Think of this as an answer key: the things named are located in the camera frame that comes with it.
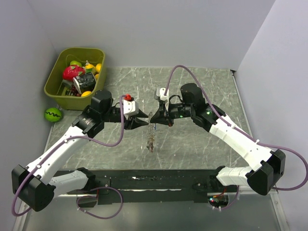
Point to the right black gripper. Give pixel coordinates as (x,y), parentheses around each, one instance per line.
(160,116)

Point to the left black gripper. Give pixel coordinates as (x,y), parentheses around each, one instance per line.
(135,122)

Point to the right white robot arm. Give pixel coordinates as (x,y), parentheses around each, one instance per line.
(265,166)

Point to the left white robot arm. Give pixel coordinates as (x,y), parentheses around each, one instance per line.
(37,185)

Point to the black cup in bin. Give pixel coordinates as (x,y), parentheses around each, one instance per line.
(85,82)

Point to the yellow lemon toy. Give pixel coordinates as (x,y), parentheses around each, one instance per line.
(98,68)

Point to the green watermelon ball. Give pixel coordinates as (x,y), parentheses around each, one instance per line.
(53,115)

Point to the olive green plastic bin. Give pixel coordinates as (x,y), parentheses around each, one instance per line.
(64,92)

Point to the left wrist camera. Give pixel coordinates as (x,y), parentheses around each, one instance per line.
(130,106)

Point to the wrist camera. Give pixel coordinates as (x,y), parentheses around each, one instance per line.
(130,106)
(160,95)

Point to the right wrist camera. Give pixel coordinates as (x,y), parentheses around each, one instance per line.
(160,95)

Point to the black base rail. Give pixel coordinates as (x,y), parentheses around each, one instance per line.
(154,185)

